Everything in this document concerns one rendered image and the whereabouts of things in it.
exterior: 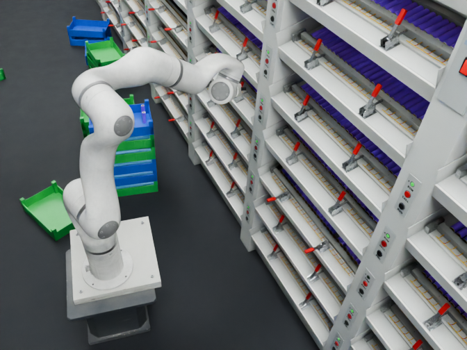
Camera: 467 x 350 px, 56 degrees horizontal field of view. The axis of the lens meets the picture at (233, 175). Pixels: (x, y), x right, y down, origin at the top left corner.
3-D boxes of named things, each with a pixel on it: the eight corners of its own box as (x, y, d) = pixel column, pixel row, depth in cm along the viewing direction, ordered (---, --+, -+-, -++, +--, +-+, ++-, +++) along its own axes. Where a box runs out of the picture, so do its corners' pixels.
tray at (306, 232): (347, 297, 148) (347, 285, 141) (260, 182, 187) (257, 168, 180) (396, 268, 151) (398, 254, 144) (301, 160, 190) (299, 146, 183)
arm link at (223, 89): (219, 71, 155) (209, 96, 157) (215, 71, 142) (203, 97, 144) (241, 82, 155) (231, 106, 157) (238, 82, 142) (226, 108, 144)
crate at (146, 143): (93, 153, 217) (91, 141, 211) (92, 129, 231) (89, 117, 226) (154, 147, 224) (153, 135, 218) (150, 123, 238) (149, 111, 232)
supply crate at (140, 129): (91, 141, 211) (88, 128, 206) (89, 117, 226) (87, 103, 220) (153, 135, 218) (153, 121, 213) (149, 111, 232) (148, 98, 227)
